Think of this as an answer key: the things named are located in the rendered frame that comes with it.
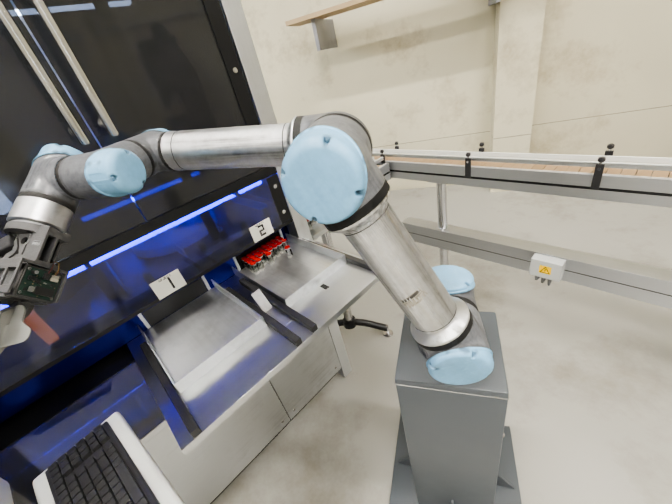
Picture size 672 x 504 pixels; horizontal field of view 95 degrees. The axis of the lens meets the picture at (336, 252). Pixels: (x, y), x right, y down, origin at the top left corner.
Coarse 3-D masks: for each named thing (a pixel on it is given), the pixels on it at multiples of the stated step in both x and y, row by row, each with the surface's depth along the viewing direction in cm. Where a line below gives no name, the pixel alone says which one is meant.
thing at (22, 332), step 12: (0, 312) 47; (12, 312) 48; (24, 312) 48; (0, 324) 47; (12, 324) 47; (24, 324) 47; (0, 336) 47; (12, 336) 47; (24, 336) 47; (0, 348) 47
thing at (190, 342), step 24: (216, 288) 109; (192, 312) 101; (216, 312) 98; (240, 312) 95; (144, 336) 90; (168, 336) 93; (192, 336) 91; (216, 336) 88; (240, 336) 82; (168, 360) 84; (192, 360) 83; (216, 360) 79
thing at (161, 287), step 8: (176, 272) 92; (160, 280) 89; (168, 280) 91; (176, 280) 93; (184, 280) 94; (152, 288) 88; (160, 288) 90; (168, 288) 92; (176, 288) 93; (160, 296) 91
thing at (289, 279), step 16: (288, 240) 128; (304, 240) 118; (304, 256) 114; (320, 256) 112; (336, 256) 107; (240, 272) 108; (272, 272) 110; (288, 272) 108; (304, 272) 106; (320, 272) 98; (272, 288) 102; (288, 288) 100; (304, 288) 95; (288, 304) 92
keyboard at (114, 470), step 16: (96, 432) 77; (112, 432) 77; (80, 448) 74; (96, 448) 74; (112, 448) 72; (64, 464) 71; (80, 464) 72; (96, 464) 69; (112, 464) 69; (128, 464) 69; (48, 480) 70; (64, 480) 69; (80, 480) 67; (96, 480) 66; (112, 480) 66; (128, 480) 65; (144, 480) 66; (64, 496) 65; (80, 496) 64; (96, 496) 64; (112, 496) 63; (128, 496) 62; (144, 496) 62
